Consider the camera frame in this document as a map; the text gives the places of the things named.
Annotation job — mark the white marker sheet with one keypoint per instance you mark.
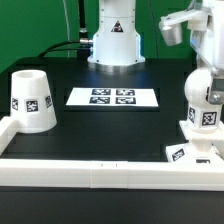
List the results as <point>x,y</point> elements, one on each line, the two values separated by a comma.
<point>112,97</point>

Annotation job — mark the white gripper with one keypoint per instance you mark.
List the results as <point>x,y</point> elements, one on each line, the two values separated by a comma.
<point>205,20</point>

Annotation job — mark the white lamp hood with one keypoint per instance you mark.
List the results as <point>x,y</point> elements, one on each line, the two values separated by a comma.
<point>31,102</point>

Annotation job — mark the white lamp base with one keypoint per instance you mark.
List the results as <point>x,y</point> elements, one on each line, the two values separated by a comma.
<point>200,148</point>

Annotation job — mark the white frame wall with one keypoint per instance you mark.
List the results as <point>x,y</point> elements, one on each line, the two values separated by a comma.
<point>104,174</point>

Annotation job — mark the white lamp bulb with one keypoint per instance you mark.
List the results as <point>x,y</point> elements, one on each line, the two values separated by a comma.
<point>202,116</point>

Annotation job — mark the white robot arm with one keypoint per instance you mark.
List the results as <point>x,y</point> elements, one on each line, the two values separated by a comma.
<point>117,45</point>

